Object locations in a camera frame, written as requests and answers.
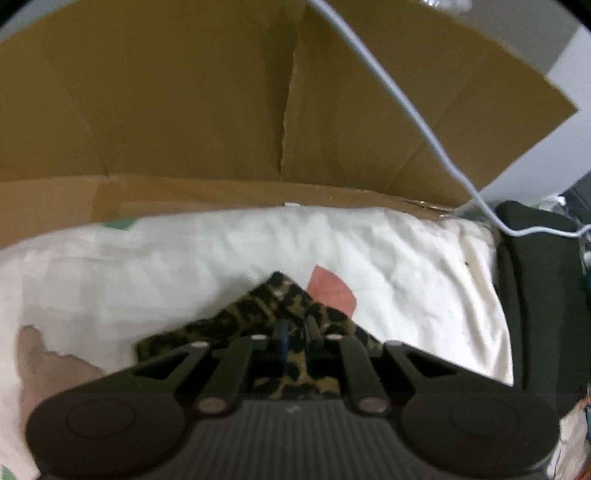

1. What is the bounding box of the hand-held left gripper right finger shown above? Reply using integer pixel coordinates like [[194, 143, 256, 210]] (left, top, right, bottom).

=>
[[304, 318, 509, 415]]

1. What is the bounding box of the cream printed blanket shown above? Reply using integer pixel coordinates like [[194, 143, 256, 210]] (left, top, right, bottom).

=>
[[0, 205, 591, 480]]

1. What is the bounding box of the brown cardboard sheet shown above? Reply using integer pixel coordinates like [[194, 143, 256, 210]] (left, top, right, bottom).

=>
[[0, 0, 579, 252]]

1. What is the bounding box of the clear plastic bottle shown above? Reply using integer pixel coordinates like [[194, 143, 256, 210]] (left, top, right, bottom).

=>
[[422, 0, 474, 12]]

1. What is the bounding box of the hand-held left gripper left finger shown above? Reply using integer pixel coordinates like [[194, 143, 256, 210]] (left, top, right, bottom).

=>
[[99, 320, 291, 415]]

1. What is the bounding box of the leopard print skirt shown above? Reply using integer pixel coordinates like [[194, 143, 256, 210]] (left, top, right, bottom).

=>
[[135, 271, 384, 400]]

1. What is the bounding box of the white cable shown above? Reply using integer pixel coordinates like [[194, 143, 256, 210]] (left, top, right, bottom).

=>
[[307, 0, 591, 239]]

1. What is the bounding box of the black folded garment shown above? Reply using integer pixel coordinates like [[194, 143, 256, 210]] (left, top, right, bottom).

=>
[[494, 199, 591, 416]]

